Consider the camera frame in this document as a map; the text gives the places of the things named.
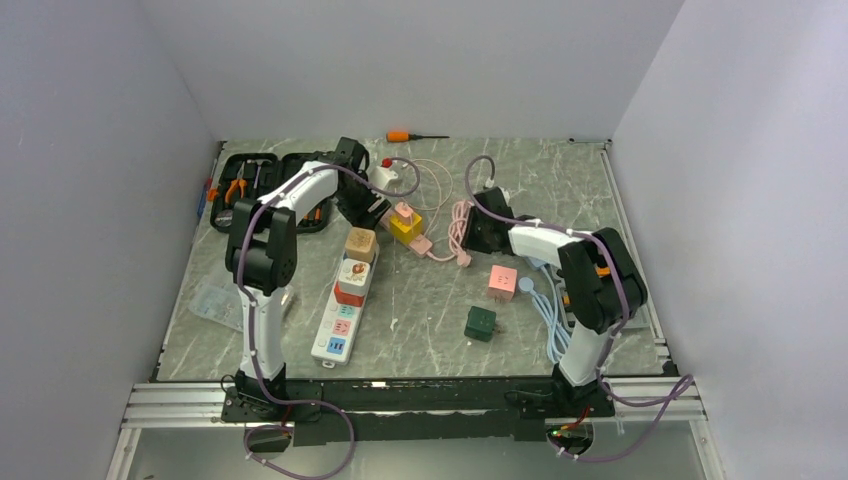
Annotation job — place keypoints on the red cube adapter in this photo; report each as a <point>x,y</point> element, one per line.
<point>344,298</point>

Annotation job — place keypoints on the white cube adapter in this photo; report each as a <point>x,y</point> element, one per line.
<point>354,277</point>

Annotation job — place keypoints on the yellow cube adapter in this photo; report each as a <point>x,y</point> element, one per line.
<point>405,231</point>

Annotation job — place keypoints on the pink cube socket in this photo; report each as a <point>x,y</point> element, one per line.
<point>502,283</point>

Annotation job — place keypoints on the orange handled screwdriver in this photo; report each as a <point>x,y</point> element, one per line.
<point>404,137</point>

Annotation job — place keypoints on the grey tool case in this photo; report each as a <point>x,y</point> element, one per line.
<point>594,300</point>

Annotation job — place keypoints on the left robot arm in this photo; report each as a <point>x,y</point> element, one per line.
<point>262,253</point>

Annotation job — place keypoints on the clear plastic screw box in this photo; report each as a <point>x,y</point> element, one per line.
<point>222,304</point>

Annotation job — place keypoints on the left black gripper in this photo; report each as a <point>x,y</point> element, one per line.
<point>362,218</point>

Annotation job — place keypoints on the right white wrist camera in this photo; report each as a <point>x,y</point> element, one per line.
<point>491,183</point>

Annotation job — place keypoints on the dark green cube adapter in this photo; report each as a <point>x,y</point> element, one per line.
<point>480,324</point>

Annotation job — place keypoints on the white power strip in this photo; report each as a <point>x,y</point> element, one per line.
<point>335,336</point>

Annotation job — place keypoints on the black tool case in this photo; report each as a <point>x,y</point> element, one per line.
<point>249,175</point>

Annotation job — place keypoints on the wooden beige cube adapter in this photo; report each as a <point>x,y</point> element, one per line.
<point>361,244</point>

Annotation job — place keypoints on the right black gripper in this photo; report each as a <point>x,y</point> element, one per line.
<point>469,240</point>

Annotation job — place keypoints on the aluminium rail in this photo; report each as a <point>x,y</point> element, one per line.
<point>213,404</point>

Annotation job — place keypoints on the pink power strip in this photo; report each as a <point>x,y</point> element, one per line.
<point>421,246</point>

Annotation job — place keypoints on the blue red pen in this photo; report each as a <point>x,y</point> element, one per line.
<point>203,197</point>

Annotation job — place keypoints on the black base bar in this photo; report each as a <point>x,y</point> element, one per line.
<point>335,425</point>

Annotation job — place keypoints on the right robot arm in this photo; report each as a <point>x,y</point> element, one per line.
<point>574,251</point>

